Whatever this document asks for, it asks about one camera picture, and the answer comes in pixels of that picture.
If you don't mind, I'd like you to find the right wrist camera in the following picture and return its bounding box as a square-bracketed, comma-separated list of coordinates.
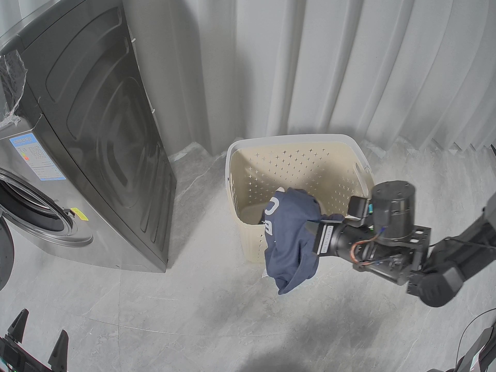
[346, 196, 375, 224]

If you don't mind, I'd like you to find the dark blue T-shirt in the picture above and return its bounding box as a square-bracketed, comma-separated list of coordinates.
[260, 186, 346, 296]

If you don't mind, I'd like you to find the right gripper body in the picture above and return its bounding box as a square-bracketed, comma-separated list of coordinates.
[312, 222, 379, 265]

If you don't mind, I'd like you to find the cream laundry basket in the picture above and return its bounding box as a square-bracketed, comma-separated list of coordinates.
[226, 133, 375, 264]

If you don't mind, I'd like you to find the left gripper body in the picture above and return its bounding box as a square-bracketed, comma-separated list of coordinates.
[0, 336, 56, 372]

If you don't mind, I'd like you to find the washing machine door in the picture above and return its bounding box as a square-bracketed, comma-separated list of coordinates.
[0, 219, 16, 291]

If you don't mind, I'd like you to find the white curtain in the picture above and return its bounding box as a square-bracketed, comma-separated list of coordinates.
[15, 0, 496, 159]

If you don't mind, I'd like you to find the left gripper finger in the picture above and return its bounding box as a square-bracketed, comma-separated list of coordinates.
[48, 330, 70, 369]
[5, 309, 30, 342]

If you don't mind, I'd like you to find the black cable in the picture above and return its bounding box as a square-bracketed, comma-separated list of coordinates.
[451, 308, 496, 372]

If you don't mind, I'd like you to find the grey washing machine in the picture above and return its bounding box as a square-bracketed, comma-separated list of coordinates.
[0, 0, 178, 274]

